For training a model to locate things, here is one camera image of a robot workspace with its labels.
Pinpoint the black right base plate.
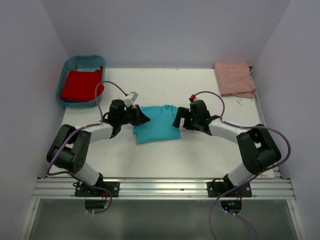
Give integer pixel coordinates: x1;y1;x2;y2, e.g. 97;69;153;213
206;178;253;198

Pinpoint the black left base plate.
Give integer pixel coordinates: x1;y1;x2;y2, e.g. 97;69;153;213
72;181;120;198

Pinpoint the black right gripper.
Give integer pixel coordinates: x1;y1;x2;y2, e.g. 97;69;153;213
172;106;200;131

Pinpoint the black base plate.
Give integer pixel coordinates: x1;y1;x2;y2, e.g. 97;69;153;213
72;181;120;198
206;178;253;198

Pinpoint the folded pink t-shirt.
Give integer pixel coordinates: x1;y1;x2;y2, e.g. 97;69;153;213
214;61;257;99

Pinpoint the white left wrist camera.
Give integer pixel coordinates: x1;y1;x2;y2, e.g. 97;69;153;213
124;91;139;108

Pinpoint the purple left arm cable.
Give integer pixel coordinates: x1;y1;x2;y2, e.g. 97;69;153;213
46;80;128;213

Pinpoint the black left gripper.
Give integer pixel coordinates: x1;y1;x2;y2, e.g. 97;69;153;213
118;104;150;126

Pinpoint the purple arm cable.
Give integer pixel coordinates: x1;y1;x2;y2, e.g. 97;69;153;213
193;90;292;240
46;80;128;213

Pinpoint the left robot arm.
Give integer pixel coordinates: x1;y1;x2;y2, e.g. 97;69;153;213
46;99;151;197

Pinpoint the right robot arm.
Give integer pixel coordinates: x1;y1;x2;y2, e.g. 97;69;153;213
172;100;282;197

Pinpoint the red t-shirt in bin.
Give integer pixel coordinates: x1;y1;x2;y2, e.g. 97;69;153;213
60;65;104;102

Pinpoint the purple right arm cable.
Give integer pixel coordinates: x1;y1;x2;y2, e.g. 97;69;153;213
193;90;292;240

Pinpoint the teal t-shirt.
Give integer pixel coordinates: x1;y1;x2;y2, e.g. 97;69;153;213
132;104;181;145

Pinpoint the aluminium mounting rail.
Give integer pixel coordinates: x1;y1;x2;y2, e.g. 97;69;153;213
32;176;295;200

